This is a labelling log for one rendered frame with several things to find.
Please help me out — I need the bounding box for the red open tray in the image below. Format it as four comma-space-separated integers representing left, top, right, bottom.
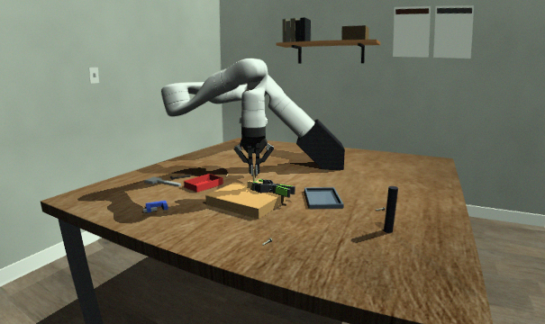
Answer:
184, 174, 223, 193

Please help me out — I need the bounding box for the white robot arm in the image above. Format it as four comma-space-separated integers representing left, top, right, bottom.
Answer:
161, 58, 314, 138

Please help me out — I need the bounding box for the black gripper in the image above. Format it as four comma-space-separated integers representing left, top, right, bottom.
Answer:
234, 126, 274, 176

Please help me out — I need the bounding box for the black cylinder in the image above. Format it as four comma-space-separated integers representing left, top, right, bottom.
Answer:
384, 186, 398, 233

